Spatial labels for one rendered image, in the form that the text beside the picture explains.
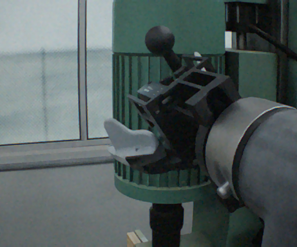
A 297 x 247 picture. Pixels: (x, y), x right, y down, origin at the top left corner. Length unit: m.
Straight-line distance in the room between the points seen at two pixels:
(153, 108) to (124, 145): 0.10
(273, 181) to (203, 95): 0.10
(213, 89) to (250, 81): 0.33
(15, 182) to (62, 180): 0.25
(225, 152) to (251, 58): 0.36
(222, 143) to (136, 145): 0.16
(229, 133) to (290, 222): 0.08
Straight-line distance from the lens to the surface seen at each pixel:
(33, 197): 2.06
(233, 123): 0.26
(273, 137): 0.22
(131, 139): 0.41
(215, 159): 0.26
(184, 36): 0.53
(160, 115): 0.33
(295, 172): 0.20
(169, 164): 0.37
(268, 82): 0.63
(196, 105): 0.28
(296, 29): 0.63
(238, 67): 0.60
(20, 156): 1.98
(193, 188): 0.58
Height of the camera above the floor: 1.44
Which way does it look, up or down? 13 degrees down
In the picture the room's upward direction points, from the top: straight up
